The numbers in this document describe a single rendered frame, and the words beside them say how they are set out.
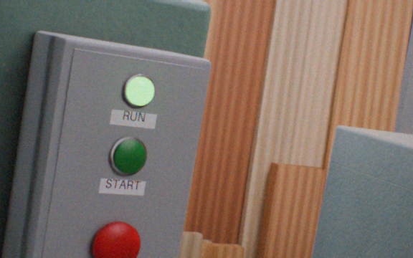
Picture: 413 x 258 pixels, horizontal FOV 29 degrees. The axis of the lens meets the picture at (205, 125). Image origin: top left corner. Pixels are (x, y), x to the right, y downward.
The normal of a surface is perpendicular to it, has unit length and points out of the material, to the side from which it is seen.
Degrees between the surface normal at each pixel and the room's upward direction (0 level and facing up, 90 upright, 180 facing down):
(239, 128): 87
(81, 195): 90
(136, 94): 92
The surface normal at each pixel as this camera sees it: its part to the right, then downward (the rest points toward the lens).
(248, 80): 0.47, 0.11
